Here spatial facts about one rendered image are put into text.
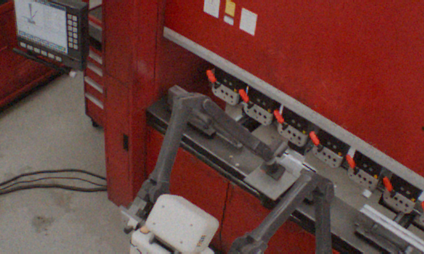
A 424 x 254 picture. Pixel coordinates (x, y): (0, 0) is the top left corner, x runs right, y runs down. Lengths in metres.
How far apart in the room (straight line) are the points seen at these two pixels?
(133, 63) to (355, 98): 1.14
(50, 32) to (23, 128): 1.72
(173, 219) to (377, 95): 0.94
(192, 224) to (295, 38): 0.91
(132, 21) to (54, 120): 1.86
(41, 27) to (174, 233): 1.33
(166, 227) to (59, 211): 1.88
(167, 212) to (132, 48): 1.08
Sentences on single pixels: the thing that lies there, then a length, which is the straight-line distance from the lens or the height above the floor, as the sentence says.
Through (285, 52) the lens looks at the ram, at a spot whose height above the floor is 1.56.
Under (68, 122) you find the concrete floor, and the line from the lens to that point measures 4.44.
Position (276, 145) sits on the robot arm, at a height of 1.25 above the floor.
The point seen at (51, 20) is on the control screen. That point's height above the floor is 1.48.
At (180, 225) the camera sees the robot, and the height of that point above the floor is 1.35.
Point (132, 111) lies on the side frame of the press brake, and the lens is 3.10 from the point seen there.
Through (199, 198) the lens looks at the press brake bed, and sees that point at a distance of 3.25.
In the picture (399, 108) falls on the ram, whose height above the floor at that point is 1.60.
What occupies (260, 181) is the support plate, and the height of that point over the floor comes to 1.00.
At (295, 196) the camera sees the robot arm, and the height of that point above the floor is 1.38.
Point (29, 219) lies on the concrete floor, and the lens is 3.82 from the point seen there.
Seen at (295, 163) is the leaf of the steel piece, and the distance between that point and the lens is 2.79.
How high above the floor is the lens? 2.91
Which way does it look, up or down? 41 degrees down
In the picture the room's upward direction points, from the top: 7 degrees clockwise
